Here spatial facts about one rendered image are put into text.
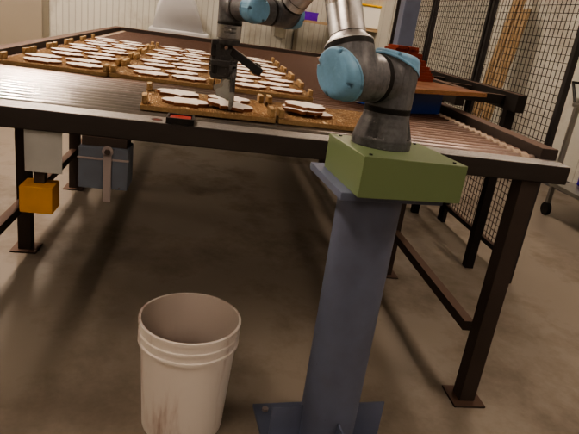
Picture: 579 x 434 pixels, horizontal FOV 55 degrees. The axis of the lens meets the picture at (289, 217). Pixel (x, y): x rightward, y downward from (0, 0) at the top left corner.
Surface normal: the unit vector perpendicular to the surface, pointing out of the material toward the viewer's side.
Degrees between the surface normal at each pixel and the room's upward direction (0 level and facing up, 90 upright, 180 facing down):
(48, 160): 90
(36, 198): 90
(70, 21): 90
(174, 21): 90
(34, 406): 0
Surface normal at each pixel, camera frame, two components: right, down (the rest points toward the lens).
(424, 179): 0.23, 0.36
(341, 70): -0.77, 0.21
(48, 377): 0.14, -0.93
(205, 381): 0.48, 0.40
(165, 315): 0.68, 0.28
